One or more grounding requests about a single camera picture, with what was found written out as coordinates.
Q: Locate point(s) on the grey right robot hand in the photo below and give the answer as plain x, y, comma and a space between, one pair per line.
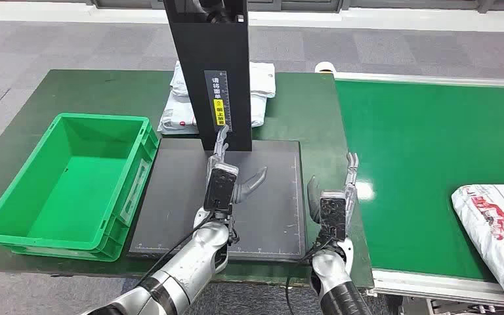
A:
352, 182

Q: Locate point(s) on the white conveyor end roller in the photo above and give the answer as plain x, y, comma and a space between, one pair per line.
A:
325, 67

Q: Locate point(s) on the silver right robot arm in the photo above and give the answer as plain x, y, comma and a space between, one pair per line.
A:
328, 269

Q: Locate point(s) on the black inbound scanner machine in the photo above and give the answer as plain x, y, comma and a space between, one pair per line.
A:
182, 195

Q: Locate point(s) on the green plastic crate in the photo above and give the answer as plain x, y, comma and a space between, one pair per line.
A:
73, 195

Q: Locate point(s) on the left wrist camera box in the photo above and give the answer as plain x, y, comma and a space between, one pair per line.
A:
220, 187

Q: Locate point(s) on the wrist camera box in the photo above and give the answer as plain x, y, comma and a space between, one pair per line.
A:
220, 187
333, 215

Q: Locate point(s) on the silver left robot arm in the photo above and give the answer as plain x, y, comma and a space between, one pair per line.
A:
200, 250

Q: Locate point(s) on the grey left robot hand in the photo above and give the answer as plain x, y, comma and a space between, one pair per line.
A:
252, 180

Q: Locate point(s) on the white parcel red black print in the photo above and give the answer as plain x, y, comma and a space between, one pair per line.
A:
491, 226

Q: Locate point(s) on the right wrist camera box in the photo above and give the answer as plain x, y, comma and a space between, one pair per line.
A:
333, 215

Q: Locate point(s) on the ruler label with yellow sticker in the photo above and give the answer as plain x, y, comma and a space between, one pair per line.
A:
219, 87

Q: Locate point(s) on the green conveyor belt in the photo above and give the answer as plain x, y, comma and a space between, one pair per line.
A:
408, 174

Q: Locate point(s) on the small white folded parcel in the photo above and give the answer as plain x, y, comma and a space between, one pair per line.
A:
263, 80

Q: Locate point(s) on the large white flat parcel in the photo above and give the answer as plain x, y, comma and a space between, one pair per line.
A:
176, 115

